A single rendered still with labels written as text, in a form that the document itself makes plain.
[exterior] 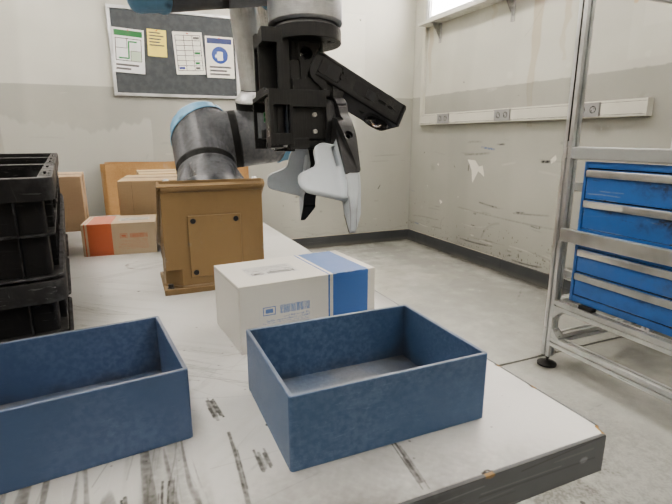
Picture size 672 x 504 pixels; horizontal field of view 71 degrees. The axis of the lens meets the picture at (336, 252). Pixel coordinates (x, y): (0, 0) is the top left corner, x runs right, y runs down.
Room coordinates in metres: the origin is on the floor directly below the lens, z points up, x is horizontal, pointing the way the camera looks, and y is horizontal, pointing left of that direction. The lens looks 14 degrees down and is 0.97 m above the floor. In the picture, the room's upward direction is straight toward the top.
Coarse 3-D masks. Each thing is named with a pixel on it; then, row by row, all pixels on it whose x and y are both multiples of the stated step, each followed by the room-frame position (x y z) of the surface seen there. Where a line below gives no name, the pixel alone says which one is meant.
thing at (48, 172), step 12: (0, 168) 0.71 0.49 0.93; (12, 168) 0.71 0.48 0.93; (24, 168) 0.72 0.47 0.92; (36, 168) 0.73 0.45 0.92; (48, 168) 0.64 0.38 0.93; (0, 180) 0.47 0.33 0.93; (12, 180) 0.48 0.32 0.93; (24, 180) 0.48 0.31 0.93; (36, 180) 0.49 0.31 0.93; (48, 180) 0.50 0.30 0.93; (0, 192) 0.47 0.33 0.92; (12, 192) 0.48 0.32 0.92; (24, 192) 0.48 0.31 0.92; (36, 192) 0.49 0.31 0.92; (48, 192) 0.50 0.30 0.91
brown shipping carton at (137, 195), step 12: (120, 180) 1.25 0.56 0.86; (132, 180) 1.25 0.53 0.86; (144, 180) 1.25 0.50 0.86; (156, 180) 1.26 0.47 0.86; (120, 192) 1.23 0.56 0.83; (132, 192) 1.24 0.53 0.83; (144, 192) 1.25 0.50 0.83; (120, 204) 1.23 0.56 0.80; (132, 204) 1.24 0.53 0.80; (144, 204) 1.25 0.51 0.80
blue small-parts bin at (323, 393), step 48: (288, 336) 0.49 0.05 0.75; (336, 336) 0.51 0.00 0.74; (384, 336) 0.54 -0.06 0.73; (432, 336) 0.49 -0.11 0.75; (288, 384) 0.48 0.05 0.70; (336, 384) 0.48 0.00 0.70; (384, 384) 0.37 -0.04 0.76; (432, 384) 0.39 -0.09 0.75; (480, 384) 0.42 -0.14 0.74; (288, 432) 0.34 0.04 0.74; (336, 432) 0.35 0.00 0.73; (384, 432) 0.37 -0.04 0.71
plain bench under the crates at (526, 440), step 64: (128, 256) 1.07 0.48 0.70; (128, 320) 0.68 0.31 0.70; (192, 320) 0.68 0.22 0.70; (192, 384) 0.48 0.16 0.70; (512, 384) 0.48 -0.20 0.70; (192, 448) 0.37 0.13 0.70; (256, 448) 0.37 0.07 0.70; (384, 448) 0.37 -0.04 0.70; (448, 448) 0.37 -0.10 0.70; (512, 448) 0.37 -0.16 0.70; (576, 448) 0.38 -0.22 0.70
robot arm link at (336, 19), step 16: (272, 0) 0.50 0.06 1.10; (288, 0) 0.49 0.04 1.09; (304, 0) 0.48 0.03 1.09; (320, 0) 0.49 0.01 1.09; (336, 0) 0.50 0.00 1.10; (272, 16) 0.50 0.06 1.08; (288, 16) 0.49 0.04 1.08; (304, 16) 0.48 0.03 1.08; (320, 16) 0.49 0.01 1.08; (336, 16) 0.50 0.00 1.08
